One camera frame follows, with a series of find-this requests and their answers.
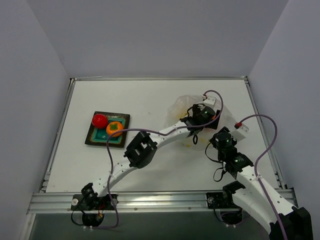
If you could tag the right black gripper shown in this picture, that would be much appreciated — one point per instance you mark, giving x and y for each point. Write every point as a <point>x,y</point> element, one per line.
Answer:
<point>223,129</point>

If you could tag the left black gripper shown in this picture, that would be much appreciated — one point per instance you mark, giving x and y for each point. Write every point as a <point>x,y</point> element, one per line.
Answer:
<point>216,122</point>

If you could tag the clear plastic bag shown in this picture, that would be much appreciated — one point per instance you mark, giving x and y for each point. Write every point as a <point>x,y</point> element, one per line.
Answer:
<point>178,110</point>

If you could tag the orange fake persimmon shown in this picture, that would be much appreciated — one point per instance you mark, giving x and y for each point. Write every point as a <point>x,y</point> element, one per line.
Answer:
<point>114,129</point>

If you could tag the red fake apple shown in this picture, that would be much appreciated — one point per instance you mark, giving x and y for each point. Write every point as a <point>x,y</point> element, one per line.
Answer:
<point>99,121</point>

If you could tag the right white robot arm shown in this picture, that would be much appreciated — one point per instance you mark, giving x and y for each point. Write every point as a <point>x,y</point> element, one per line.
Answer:
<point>251,192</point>

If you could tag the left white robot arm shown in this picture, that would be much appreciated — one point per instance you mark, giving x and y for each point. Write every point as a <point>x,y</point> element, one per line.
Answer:
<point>141,150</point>

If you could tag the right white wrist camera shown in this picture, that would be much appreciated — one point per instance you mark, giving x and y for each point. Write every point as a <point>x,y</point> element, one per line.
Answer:
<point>239,132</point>

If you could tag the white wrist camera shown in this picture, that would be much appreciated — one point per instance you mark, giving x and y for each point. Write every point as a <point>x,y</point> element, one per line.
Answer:
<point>239,132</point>
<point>209,100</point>

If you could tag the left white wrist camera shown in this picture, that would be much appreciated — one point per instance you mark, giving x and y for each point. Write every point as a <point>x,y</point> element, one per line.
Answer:
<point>209,100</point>

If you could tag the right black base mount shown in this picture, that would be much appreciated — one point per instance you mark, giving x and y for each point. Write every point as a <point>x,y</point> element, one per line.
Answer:
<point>224,211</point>

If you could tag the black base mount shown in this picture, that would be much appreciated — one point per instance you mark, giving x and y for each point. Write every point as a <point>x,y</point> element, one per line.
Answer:
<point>224,211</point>
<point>92,213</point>

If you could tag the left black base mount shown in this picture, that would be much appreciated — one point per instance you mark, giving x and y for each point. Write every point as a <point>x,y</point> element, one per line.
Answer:
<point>92,213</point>

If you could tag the aluminium front rail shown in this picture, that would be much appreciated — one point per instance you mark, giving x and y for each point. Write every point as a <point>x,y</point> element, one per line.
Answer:
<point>128,202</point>

